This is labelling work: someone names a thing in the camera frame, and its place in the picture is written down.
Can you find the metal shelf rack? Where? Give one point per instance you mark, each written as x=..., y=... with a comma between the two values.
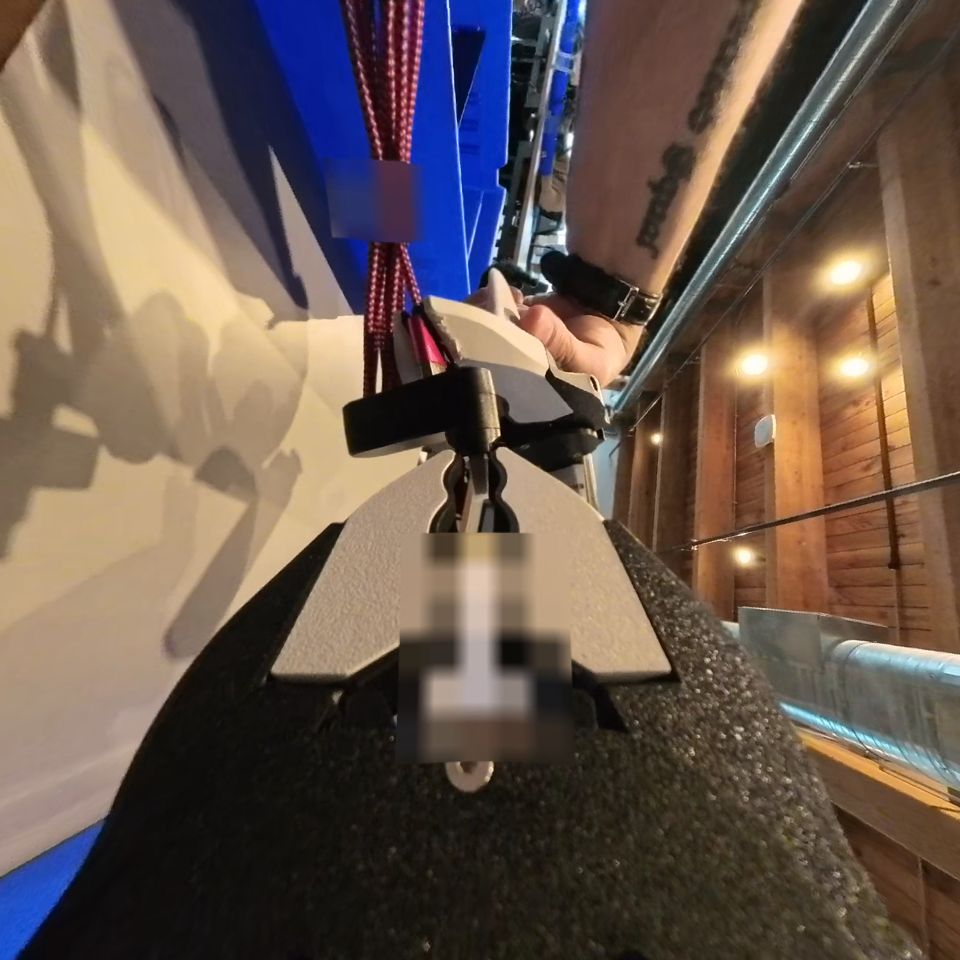
x=540, y=112

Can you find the silver air duct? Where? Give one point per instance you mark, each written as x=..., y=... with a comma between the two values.
x=862, y=675

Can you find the blue plastic bin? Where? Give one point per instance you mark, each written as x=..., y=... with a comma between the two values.
x=37, y=900
x=300, y=90

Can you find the person's left forearm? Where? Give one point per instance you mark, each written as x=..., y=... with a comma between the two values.
x=637, y=150

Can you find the metal ceiling pipe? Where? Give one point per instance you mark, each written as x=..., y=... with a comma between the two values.
x=750, y=180

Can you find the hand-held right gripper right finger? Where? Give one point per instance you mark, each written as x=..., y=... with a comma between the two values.
x=607, y=600

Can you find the white wall sensor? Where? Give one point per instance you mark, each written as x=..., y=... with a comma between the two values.
x=765, y=431

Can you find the thin black rail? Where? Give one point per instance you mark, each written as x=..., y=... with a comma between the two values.
x=825, y=510

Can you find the person's left hand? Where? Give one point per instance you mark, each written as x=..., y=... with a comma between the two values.
x=585, y=337

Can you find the black usb hub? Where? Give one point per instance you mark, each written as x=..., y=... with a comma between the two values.
x=412, y=412

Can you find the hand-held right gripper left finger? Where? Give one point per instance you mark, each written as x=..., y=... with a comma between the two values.
x=345, y=600

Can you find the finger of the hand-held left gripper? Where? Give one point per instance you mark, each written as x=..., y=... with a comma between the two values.
x=487, y=337
x=547, y=394

